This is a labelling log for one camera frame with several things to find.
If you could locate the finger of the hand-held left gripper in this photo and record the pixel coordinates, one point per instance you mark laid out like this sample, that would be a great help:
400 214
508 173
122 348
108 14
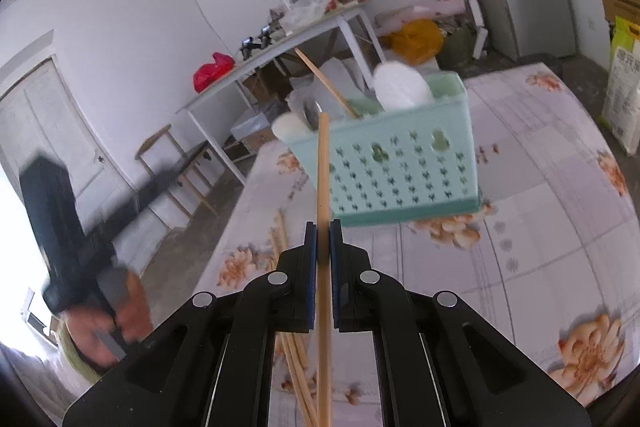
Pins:
150 197

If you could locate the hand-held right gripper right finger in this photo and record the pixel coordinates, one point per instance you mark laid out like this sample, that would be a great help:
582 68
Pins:
336 277

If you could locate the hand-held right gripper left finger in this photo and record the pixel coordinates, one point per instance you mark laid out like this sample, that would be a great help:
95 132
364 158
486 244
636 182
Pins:
311 267

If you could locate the green plastic utensil basket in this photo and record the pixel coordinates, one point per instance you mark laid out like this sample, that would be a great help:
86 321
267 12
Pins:
400 167

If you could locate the person's left forearm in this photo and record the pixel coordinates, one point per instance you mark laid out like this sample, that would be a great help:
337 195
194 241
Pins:
75 362

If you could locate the person's left hand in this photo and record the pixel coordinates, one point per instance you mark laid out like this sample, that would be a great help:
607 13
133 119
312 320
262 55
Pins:
137 307

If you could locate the wooden chair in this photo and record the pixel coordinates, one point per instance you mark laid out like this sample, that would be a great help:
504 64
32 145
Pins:
150 147

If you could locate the white door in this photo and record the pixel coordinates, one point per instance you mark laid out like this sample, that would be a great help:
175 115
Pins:
50 122

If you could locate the small cardboard box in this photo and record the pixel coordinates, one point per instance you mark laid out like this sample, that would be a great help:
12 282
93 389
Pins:
257 141

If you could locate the grey flat box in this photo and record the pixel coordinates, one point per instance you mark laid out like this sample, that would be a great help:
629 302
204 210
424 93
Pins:
252 124

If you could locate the red plastic bag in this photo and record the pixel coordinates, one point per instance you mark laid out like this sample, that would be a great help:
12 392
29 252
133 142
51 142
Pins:
212 74

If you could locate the white woven sack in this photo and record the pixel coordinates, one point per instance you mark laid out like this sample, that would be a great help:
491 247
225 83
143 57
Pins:
340 77

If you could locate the white table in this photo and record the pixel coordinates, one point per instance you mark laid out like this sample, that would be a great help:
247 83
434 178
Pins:
280 52

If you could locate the floral tablecloth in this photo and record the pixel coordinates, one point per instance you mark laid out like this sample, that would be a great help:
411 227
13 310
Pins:
525 207

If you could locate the clear bottle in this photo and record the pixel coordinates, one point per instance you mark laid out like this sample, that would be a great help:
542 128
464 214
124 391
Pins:
285 2

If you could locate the white plastic bag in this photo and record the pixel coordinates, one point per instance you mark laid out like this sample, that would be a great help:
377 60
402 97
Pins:
305 12

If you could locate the yellow plastic bag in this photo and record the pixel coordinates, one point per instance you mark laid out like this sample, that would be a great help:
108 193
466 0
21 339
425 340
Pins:
417 42

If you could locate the olive green bucket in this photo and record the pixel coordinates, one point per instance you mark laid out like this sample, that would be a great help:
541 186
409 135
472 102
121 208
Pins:
457 47

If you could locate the white panel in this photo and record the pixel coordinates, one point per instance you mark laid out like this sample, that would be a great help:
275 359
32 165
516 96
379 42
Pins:
476 24

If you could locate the rice bag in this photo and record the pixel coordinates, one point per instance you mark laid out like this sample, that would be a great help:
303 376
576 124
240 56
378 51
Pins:
625 87

